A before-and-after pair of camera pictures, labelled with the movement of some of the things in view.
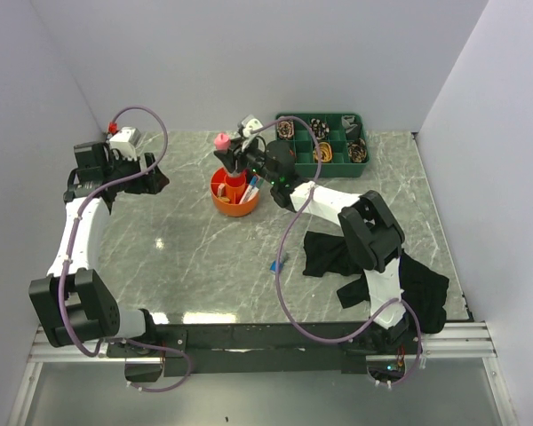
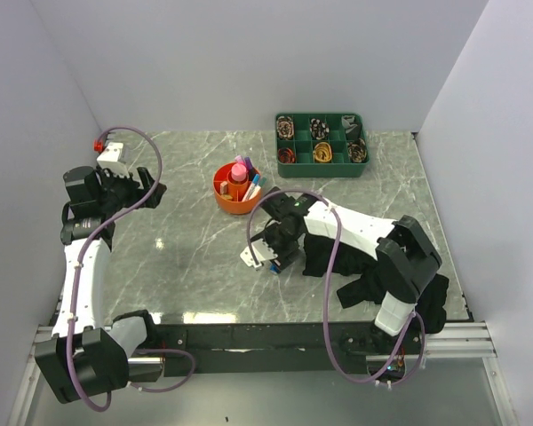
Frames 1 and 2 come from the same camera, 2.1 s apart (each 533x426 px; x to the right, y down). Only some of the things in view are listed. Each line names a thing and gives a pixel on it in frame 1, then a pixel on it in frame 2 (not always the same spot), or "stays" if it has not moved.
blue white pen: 252,184 stays
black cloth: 425,290 stays
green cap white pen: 258,182 stays
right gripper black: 228,158 -> 284,258
